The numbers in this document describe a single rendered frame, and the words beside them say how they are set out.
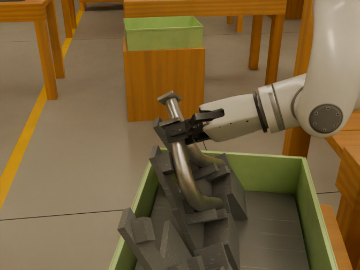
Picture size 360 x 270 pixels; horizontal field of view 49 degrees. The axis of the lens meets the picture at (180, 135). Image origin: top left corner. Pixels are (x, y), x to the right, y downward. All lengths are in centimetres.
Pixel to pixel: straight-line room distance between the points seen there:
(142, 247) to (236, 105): 27
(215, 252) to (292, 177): 41
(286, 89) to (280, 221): 46
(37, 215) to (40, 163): 59
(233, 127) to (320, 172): 223
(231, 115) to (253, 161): 44
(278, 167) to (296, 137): 73
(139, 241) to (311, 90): 33
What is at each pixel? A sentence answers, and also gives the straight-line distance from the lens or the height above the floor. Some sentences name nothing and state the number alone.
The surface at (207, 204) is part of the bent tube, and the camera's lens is 78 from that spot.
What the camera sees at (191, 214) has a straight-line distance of 79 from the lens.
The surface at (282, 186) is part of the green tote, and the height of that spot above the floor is 87.
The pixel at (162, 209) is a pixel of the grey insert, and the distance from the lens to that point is 106.
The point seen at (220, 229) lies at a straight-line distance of 89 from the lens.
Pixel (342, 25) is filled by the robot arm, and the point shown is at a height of 139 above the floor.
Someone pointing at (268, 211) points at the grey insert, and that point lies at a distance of 108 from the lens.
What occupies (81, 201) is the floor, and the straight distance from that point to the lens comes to 254.
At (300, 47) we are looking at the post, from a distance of 171.
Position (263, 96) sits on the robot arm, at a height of 126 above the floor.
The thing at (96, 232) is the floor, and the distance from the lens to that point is 229.
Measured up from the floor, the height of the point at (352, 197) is 79.
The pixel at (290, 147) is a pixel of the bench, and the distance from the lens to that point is 184.
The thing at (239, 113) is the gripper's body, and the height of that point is 123.
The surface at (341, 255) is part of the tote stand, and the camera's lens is 109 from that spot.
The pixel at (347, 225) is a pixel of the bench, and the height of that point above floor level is 69.
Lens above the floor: 152
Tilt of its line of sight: 28 degrees down
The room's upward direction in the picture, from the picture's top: straight up
